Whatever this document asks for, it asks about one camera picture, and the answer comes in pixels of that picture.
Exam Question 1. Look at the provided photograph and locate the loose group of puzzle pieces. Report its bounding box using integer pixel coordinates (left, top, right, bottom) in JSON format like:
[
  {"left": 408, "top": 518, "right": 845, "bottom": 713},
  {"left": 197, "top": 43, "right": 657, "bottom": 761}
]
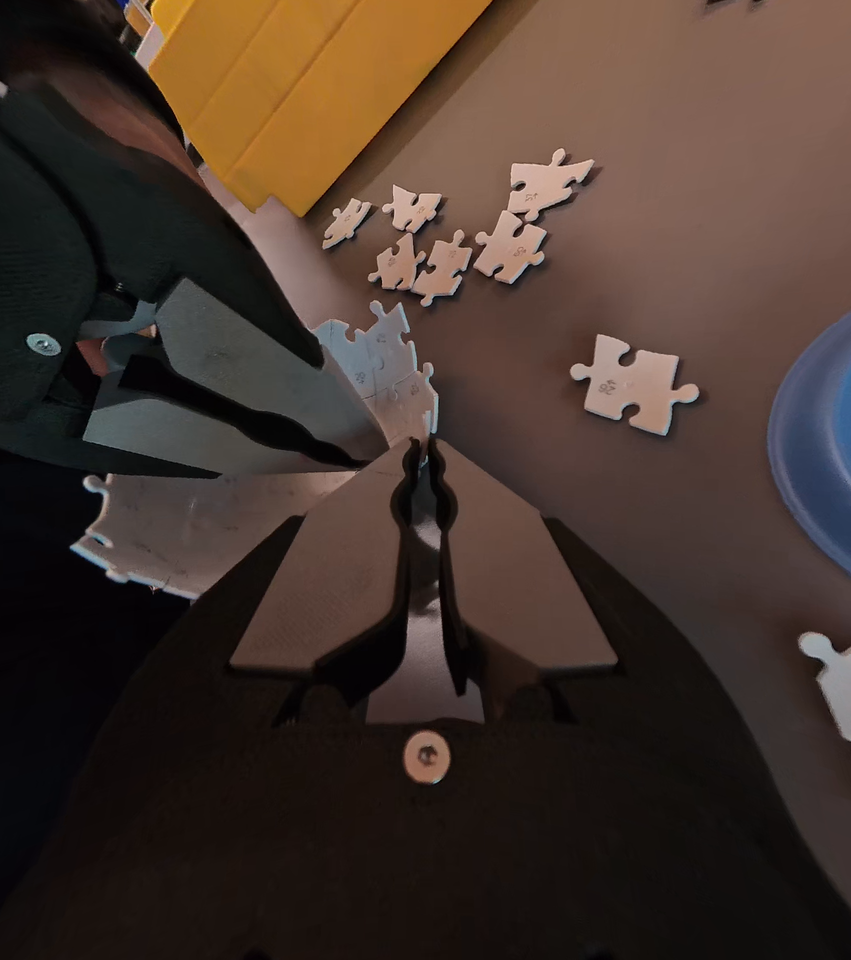
[{"left": 320, "top": 148, "right": 596, "bottom": 307}]

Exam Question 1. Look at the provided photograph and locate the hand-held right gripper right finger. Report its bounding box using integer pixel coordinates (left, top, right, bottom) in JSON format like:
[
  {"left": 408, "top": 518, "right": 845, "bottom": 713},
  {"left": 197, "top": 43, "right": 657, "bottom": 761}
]
[{"left": 427, "top": 438, "right": 619, "bottom": 696}]

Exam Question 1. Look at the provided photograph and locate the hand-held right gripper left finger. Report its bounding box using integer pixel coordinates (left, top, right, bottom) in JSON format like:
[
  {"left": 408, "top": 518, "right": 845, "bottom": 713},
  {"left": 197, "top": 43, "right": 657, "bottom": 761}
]
[{"left": 229, "top": 438, "right": 424, "bottom": 710}]

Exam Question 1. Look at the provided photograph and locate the partly built puzzle ball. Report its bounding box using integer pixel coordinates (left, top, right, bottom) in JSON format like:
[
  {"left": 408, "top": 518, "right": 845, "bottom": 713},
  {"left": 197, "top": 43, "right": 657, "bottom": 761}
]
[{"left": 69, "top": 300, "right": 442, "bottom": 601}]

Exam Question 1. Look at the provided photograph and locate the yellow plastic bin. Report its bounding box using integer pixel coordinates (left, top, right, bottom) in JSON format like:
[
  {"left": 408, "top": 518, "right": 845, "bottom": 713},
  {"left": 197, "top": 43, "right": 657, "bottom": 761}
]
[{"left": 148, "top": 0, "right": 494, "bottom": 219}]

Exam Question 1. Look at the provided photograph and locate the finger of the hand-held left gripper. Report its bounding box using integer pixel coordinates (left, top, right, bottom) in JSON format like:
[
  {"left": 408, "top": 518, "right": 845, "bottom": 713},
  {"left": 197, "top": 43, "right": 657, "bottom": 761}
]
[
  {"left": 82, "top": 375, "right": 367, "bottom": 477},
  {"left": 119, "top": 279, "right": 391, "bottom": 468}
]

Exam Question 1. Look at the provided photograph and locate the blue plastic stand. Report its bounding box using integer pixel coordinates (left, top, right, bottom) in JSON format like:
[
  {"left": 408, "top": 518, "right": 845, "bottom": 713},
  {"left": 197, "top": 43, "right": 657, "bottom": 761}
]
[{"left": 766, "top": 283, "right": 851, "bottom": 610}]

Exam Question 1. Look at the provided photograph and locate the person's dark clothed torso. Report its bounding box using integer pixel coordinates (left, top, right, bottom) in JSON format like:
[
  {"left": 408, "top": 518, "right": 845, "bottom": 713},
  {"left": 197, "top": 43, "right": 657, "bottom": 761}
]
[{"left": 0, "top": 431, "right": 198, "bottom": 960}]

